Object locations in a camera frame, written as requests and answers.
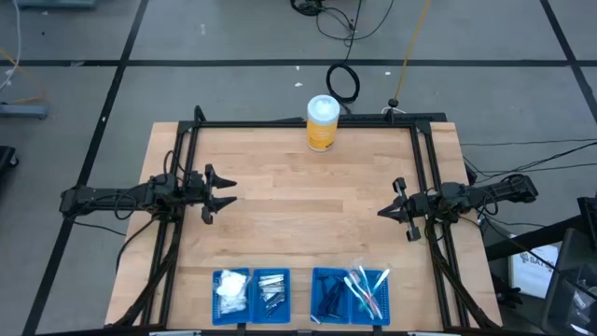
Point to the black aluminium frame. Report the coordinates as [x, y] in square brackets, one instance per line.
[256, 124]

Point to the black wheeled object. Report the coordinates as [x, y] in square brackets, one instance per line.
[5, 161]

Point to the blue plastic basket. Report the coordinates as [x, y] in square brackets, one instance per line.
[287, 298]
[233, 319]
[355, 320]
[315, 289]

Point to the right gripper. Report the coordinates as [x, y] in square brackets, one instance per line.
[417, 205]

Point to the black clamp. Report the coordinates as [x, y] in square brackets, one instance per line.
[510, 295]

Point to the black beam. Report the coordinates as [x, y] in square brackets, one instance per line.
[527, 240]

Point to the black round knob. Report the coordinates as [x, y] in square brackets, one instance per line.
[393, 102]

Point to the teal and white toothbrush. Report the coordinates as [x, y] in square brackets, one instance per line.
[359, 297]
[381, 280]

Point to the grey metal bar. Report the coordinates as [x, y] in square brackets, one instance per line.
[23, 111]

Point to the red and white toothbrush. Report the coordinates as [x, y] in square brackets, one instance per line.
[368, 299]

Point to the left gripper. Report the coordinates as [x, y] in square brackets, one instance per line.
[198, 191]

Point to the yellow disinfecting wipes canister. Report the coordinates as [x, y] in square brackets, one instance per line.
[323, 130]

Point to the white printed sign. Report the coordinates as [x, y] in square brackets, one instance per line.
[531, 275]

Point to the black bin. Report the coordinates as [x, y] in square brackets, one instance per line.
[573, 280]

